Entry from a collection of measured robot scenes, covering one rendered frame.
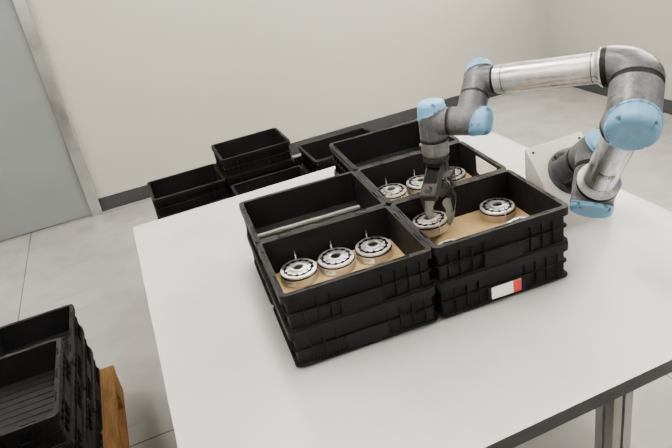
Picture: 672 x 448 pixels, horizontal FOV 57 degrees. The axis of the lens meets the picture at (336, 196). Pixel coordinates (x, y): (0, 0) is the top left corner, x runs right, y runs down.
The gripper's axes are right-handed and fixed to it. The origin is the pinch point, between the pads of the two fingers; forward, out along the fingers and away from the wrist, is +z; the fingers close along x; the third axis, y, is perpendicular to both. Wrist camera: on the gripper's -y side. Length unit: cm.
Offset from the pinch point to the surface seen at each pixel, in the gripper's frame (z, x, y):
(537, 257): 7.4, -26.7, -3.2
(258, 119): 51, 208, 226
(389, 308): 7.6, 5.4, -31.9
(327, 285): -4.8, 16.1, -41.5
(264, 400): 17, 29, -60
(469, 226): 4.9, -6.4, 6.7
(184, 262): 17, 91, -9
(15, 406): 38, 123, -65
